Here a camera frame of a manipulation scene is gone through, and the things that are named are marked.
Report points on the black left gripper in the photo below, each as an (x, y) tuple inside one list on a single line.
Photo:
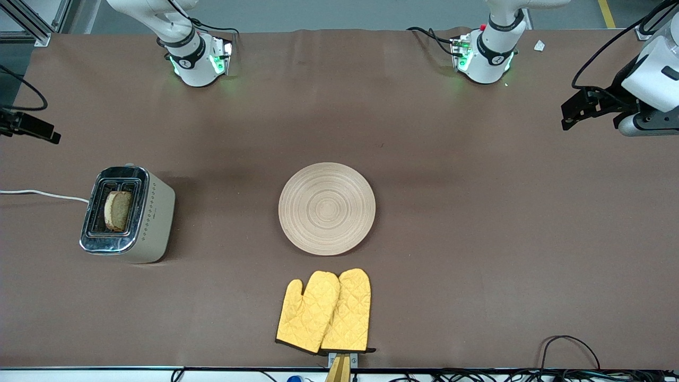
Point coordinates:
[(617, 87)]

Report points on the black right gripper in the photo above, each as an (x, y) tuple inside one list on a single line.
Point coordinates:
[(20, 123)]

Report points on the slice of brown-crusted bread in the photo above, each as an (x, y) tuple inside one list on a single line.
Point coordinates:
[(118, 211)]

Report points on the round light wooden plate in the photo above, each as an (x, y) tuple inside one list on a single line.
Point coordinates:
[(327, 209)]

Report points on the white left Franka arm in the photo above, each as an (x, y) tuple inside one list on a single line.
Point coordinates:
[(490, 58)]

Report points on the beige and chrome toaster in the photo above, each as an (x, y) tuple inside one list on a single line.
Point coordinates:
[(156, 223)]

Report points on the small white paper scrap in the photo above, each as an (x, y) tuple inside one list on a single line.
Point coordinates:
[(539, 45)]

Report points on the yellow quilted oven mitt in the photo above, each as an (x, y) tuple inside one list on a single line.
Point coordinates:
[(350, 307), (310, 313)]

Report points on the small blue object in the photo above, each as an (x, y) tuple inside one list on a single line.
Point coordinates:
[(295, 379)]

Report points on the aluminium profile frame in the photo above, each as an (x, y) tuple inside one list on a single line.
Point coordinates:
[(42, 37)]

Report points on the small grey metal bracket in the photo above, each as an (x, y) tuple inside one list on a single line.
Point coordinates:
[(354, 361)]

